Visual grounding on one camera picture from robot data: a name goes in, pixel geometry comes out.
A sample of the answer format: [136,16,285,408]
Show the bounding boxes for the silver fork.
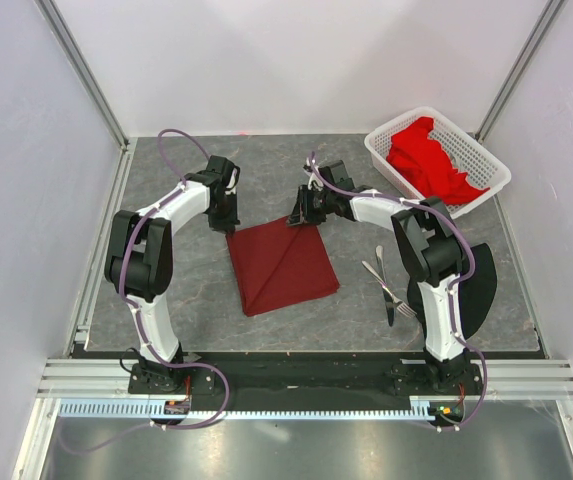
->
[362,261,416,318]

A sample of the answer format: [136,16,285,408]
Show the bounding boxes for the bright red cloth in basket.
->
[386,116,488,205]

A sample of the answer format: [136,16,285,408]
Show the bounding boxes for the dark red cloth napkin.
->
[226,217,340,317]

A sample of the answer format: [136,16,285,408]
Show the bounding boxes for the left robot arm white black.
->
[104,156,240,393]

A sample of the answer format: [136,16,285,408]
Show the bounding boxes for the white plastic basket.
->
[364,106,511,219]

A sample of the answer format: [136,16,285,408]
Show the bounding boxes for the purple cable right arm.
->
[305,152,490,434]

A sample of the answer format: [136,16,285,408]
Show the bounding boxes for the blue-white cable duct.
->
[59,398,435,421]

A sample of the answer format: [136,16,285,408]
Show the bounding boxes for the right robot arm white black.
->
[287,156,475,394]

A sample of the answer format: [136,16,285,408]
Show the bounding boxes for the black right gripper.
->
[286,184,335,227]

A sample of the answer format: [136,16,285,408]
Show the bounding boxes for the silver knife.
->
[375,245,396,327]

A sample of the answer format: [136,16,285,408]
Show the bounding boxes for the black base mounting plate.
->
[128,352,484,397]

